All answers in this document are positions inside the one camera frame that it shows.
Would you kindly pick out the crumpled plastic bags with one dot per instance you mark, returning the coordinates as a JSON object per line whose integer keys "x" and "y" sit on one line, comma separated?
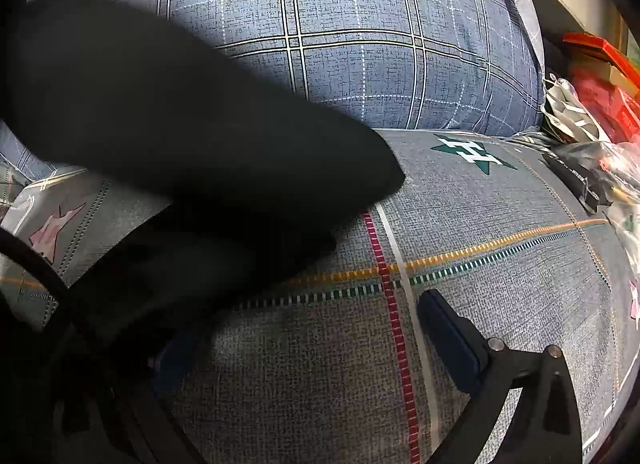
{"x": 575, "y": 113}

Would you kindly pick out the black pants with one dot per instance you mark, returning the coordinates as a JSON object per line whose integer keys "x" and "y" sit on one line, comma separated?
{"x": 175, "y": 133}

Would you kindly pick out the blue plaid pillow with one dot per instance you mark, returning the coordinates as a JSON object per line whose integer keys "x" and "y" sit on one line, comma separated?
{"x": 360, "y": 23}

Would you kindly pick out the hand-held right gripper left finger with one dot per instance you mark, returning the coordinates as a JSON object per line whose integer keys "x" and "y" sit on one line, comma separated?
{"x": 172, "y": 359}

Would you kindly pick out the grey star-print bed sheet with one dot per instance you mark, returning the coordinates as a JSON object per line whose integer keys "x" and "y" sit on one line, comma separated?
{"x": 500, "y": 254}

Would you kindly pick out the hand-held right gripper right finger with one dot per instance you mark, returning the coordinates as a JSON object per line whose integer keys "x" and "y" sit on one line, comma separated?
{"x": 450, "y": 334}

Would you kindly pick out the red box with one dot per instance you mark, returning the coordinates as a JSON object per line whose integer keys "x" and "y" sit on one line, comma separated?
{"x": 617, "y": 83}

